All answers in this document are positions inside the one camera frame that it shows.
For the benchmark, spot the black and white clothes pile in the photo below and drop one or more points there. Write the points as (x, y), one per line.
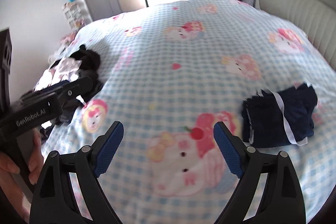
(82, 63)

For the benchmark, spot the white shelf rack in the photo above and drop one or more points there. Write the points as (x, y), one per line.
(76, 15)

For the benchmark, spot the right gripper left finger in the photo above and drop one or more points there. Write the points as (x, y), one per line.
(68, 190)

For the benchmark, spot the folded navy striped clothes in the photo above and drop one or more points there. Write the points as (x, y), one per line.
(275, 119)

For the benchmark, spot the blue checkered cartoon blanket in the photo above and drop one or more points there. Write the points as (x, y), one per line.
(169, 73)

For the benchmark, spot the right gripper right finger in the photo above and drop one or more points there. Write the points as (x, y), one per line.
(268, 190)

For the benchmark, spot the person's left hand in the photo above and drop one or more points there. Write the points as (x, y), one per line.
(10, 188)

